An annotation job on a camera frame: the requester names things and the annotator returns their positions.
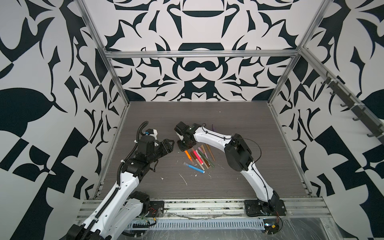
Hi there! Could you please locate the orange highlighter pen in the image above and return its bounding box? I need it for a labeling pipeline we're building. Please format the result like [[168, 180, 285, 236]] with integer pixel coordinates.
[[184, 150, 194, 163]]

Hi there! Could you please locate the blue highlighter pen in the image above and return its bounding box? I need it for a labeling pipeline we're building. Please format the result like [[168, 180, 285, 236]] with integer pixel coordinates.
[[183, 162, 205, 174]]

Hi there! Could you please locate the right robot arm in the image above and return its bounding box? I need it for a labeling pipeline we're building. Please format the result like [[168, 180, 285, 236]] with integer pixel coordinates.
[[175, 122, 280, 213]]

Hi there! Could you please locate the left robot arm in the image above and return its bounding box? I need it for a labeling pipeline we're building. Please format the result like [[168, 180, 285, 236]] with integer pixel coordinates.
[[63, 121, 175, 240]]

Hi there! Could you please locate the pink highlighter pen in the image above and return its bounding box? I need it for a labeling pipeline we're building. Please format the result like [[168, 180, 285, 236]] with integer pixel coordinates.
[[193, 149, 204, 165]]

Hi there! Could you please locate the light pink cap pen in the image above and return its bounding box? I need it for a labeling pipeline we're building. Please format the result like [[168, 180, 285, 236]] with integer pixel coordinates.
[[197, 148, 211, 169]]

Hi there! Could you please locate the green pen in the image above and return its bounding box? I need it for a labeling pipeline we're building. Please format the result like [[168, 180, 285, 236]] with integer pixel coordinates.
[[198, 150, 215, 168]]

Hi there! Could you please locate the green circuit board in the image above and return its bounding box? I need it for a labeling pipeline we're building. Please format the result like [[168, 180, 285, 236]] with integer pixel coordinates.
[[263, 218, 284, 235]]

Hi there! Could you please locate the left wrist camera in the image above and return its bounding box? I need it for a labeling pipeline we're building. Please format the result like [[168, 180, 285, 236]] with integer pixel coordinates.
[[144, 129, 158, 140]]

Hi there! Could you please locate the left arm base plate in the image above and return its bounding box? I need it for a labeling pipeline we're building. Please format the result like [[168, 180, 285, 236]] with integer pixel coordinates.
[[145, 201, 165, 218]]

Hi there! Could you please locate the white cable duct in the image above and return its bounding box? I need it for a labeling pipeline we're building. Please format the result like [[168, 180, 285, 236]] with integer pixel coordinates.
[[126, 219, 265, 231]]

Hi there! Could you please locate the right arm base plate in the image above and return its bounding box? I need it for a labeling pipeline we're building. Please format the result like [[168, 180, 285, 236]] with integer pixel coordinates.
[[244, 200, 287, 217]]

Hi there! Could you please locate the aluminium front rail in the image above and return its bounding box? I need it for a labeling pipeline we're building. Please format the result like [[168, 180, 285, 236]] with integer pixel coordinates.
[[74, 196, 331, 223]]

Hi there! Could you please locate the black wall hook rack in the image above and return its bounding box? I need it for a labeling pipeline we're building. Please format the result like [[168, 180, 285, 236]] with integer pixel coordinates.
[[322, 73, 384, 145]]

